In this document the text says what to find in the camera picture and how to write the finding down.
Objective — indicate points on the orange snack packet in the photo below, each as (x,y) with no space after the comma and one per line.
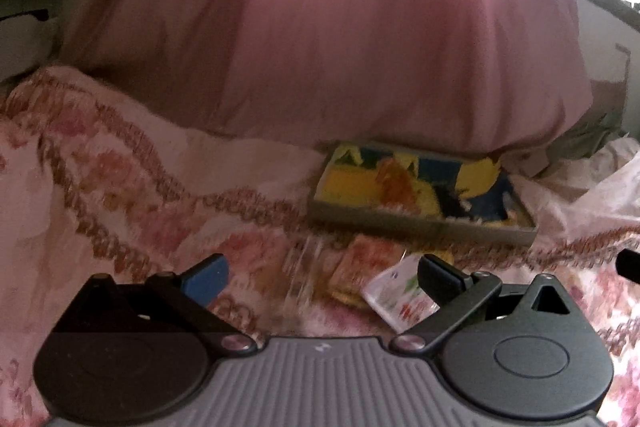
(396,187)

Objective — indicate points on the shallow grey cardboard box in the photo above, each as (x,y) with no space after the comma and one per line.
(350,219)

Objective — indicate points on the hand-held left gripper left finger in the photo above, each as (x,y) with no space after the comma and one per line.
(206,279)

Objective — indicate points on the large pink pillow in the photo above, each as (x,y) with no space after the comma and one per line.
(350,32)

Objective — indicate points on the clear plastic snack packet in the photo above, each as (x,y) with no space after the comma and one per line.
(299,279)

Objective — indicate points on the floral pink bed sheet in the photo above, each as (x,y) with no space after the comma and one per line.
(100,187)

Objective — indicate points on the white crumpled cloth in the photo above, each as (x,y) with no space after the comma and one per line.
(595,189)

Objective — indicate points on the white container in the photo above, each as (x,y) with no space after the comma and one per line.
(22,44)

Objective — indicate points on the grey green cloth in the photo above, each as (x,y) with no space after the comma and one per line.
(582,138)

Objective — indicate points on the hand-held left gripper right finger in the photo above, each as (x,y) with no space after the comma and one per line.
(440,278)

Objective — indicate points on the orange cracker packet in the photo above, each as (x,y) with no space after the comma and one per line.
(357,269)

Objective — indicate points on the white red snack packet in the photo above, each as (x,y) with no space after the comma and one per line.
(400,297)

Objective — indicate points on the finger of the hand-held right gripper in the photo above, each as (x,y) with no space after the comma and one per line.
(628,265)

